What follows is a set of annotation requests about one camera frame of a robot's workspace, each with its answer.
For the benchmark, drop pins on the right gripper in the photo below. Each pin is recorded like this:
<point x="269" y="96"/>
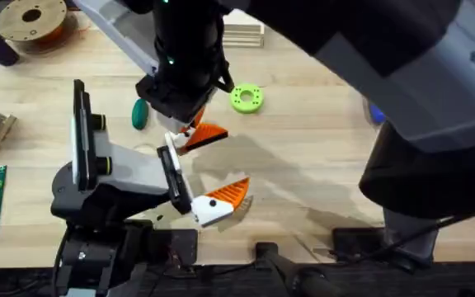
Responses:
<point x="175" y="97"/>

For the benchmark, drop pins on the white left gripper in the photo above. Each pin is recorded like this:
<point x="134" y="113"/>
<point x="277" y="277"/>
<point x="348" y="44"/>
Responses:
<point x="134" y="171"/>

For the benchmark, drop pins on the orange ribbed wedge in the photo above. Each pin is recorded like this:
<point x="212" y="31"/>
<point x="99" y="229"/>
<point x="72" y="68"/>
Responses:
<point x="206" y="135"/>

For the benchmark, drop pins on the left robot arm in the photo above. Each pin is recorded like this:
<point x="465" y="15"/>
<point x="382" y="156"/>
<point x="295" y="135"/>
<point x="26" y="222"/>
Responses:
<point x="97" y="251"/>

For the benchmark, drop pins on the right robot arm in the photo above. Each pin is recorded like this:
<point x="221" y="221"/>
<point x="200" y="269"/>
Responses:
<point x="427" y="82"/>

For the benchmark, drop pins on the teal toy vegetable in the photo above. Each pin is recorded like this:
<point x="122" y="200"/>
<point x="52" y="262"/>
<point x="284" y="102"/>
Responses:
<point x="140" y="114"/>

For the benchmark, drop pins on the blue electric screwdriver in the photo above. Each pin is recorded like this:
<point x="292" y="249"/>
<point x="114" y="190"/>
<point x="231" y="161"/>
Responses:
<point x="377" y="114"/>

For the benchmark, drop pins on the green disc with holes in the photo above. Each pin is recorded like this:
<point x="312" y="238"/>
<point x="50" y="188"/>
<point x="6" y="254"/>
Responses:
<point x="247" y="98"/>

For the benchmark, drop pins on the left wrist black upright plate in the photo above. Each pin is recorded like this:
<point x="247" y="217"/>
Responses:
<point x="83" y="136"/>

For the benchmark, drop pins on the wooden filament spool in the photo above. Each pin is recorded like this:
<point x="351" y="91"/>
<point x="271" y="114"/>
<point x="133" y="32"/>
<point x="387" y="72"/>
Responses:
<point x="31" y="18"/>

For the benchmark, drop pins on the black rail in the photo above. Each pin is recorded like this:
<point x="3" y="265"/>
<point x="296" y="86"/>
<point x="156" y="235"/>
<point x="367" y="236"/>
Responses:
<point x="237" y="282"/>

